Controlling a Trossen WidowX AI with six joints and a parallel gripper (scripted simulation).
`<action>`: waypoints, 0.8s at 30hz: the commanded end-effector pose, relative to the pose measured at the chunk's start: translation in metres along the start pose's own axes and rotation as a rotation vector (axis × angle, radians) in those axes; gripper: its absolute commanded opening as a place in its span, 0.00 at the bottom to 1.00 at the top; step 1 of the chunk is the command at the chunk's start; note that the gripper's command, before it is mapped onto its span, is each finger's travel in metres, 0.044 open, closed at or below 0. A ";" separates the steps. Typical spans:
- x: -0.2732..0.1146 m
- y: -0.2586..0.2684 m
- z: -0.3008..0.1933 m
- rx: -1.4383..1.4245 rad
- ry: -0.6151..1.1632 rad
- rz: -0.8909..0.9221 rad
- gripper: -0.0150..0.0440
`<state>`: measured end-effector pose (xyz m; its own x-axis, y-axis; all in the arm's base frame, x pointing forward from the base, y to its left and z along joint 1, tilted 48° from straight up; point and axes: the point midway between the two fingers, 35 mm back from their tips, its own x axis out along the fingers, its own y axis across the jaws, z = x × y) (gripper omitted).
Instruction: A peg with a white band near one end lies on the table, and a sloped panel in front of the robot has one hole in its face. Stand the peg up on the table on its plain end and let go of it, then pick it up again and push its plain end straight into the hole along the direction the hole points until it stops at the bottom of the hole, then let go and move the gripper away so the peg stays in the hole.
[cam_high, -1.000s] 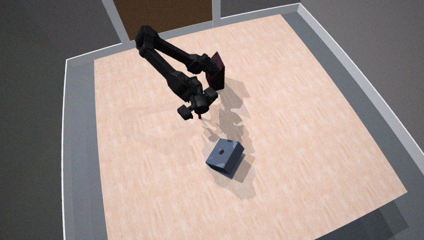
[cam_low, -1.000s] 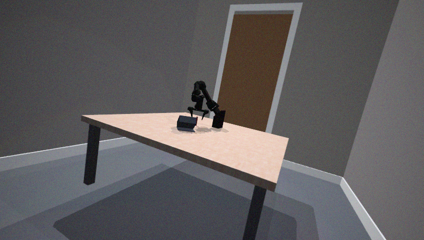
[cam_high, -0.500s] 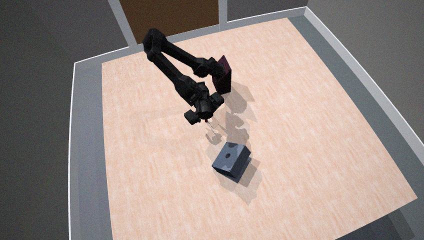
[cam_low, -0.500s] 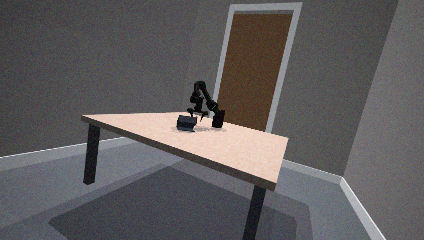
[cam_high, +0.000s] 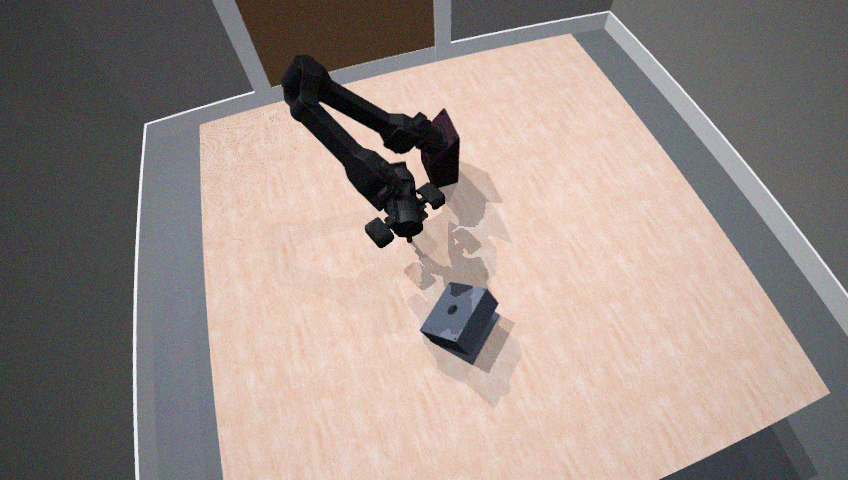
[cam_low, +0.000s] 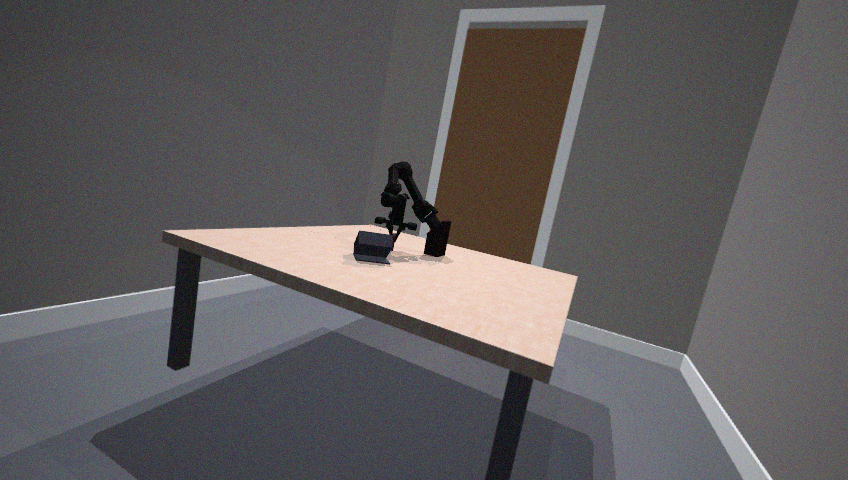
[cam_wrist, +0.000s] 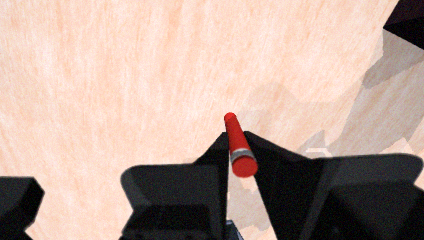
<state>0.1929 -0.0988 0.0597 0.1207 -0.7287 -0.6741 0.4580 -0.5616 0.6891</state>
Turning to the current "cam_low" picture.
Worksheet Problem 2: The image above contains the blue-grey sloped panel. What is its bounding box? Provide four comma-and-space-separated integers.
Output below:
353, 230, 393, 264

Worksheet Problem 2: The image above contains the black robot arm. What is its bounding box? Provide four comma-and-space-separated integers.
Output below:
381, 162, 441, 230

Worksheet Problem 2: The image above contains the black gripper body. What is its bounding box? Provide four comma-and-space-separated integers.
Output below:
375, 208, 417, 231

